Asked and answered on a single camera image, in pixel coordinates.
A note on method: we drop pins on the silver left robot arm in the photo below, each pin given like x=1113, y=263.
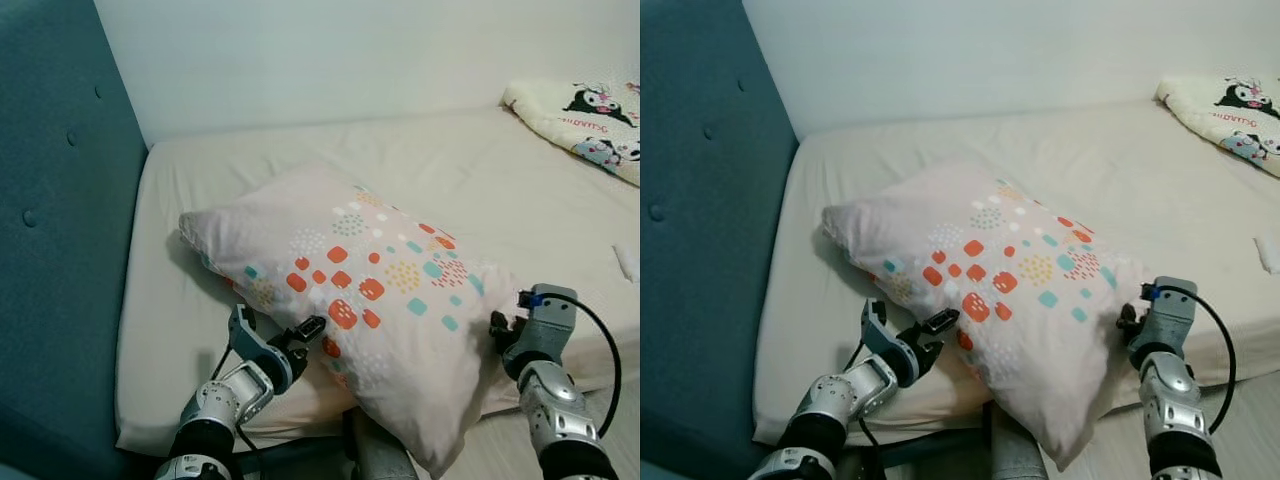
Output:
x=215, y=400
x=840, y=395

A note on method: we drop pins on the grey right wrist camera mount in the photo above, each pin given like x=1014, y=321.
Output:
x=1172, y=315
x=550, y=320

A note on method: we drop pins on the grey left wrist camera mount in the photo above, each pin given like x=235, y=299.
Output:
x=880, y=330
x=245, y=338

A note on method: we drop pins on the cream pillow with coloured dots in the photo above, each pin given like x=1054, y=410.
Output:
x=380, y=290
x=1020, y=280

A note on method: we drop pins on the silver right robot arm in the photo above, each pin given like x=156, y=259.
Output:
x=555, y=410
x=1175, y=405

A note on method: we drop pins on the teal upholstered bed frame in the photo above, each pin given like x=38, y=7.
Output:
x=60, y=200
x=700, y=200

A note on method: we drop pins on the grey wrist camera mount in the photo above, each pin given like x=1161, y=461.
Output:
x=880, y=330
x=245, y=338
x=1172, y=315
x=550, y=320

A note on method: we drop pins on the cream sheeted mattress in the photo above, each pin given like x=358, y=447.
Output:
x=480, y=170
x=1100, y=160

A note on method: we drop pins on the cream cartoon print quilt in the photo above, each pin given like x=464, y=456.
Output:
x=1215, y=115
x=560, y=120

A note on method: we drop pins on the grey robot leg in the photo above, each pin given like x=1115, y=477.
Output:
x=378, y=450
x=1012, y=445

